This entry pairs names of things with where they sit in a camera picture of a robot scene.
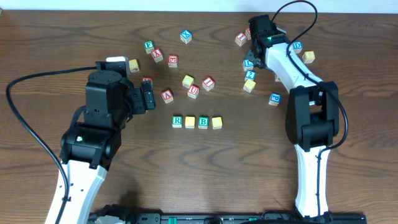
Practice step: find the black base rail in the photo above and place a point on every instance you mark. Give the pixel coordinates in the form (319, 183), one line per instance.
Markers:
(267, 217)

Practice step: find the yellow block below 2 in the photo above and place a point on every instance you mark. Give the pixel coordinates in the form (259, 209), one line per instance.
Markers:
(249, 85)

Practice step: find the blue P block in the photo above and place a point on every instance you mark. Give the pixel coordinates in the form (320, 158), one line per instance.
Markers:
(274, 99)

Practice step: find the blue L block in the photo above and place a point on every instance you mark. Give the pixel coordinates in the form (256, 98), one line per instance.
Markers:
(247, 65)

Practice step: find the green R block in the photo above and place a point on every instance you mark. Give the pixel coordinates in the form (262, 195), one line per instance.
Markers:
(177, 121)

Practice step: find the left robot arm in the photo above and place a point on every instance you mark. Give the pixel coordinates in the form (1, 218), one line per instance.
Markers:
(92, 140)

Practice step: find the green F block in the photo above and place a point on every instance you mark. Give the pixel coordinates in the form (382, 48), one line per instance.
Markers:
(149, 46)

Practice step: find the blue 2 block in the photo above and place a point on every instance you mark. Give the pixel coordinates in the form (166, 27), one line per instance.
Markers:
(250, 75)

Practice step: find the yellow O block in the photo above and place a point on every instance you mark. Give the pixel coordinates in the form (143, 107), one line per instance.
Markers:
(189, 122)
(217, 122)

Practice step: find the red U block left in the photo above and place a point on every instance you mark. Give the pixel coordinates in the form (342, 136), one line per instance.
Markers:
(147, 79)

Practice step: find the yellow 8 block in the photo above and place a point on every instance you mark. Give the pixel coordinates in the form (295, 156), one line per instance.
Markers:
(308, 57)

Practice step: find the red I block centre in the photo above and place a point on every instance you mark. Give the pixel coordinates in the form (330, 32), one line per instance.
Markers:
(208, 83)

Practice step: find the yellow block left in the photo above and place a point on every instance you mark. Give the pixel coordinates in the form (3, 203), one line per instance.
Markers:
(133, 65)

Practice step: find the red A block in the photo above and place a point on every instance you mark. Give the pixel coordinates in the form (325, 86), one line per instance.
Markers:
(167, 96)

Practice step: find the blue D block top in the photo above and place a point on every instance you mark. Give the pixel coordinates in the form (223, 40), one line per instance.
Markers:
(297, 46)

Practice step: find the blue X block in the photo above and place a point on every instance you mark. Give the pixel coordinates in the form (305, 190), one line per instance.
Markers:
(186, 36)

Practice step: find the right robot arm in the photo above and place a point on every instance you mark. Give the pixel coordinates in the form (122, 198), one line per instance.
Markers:
(312, 118)

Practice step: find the red u block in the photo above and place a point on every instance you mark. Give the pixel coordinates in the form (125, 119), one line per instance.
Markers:
(147, 79)
(193, 91)

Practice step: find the yellow C block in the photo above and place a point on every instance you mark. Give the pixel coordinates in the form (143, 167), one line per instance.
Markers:
(187, 81)

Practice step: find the green B block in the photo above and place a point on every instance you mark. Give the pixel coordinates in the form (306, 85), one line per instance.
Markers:
(203, 122)

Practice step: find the red E block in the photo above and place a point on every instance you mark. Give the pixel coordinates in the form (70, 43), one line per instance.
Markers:
(173, 61)

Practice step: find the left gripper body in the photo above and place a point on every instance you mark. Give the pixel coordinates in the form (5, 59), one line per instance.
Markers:
(138, 97)

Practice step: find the red X block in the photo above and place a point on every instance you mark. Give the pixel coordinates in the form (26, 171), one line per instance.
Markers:
(157, 55)

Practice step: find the red N block top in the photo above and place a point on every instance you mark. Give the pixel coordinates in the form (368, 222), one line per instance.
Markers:
(248, 34)

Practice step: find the red I block top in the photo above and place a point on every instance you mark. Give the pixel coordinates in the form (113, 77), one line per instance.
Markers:
(240, 39)

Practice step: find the red i block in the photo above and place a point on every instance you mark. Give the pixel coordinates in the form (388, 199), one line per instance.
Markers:
(240, 39)
(208, 83)

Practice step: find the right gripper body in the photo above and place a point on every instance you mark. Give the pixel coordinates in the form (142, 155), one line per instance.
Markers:
(258, 52)

